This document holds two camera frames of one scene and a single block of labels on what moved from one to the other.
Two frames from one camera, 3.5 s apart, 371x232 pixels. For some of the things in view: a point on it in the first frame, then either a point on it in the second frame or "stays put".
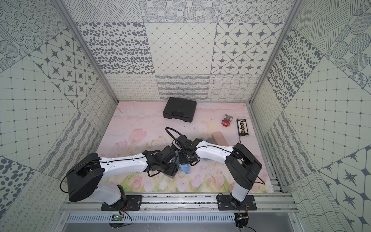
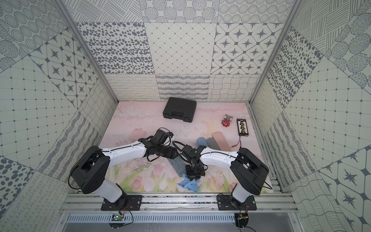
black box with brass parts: [242, 127] stays put
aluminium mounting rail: [265, 203] stays put
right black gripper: [182, 161] -> [192, 176]
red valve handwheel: [225, 123] stays put
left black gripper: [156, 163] -> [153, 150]
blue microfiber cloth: [185, 167] -> [191, 184]
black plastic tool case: [180, 108] stays put
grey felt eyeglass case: [211, 140] stays put
